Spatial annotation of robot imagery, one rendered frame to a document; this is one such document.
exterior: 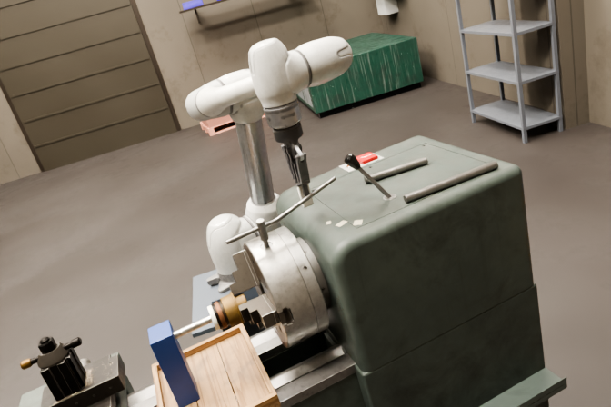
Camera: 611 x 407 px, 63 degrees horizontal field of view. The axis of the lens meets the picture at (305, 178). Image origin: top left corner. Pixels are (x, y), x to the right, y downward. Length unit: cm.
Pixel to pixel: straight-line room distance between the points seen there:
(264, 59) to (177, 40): 798
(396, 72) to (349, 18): 232
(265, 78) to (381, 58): 625
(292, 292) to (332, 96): 610
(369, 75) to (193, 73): 336
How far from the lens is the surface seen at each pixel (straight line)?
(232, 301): 140
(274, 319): 132
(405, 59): 755
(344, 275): 124
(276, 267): 130
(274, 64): 120
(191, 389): 149
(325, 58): 127
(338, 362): 148
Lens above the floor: 184
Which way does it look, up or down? 21 degrees down
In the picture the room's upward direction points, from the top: 16 degrees counter-clockwise
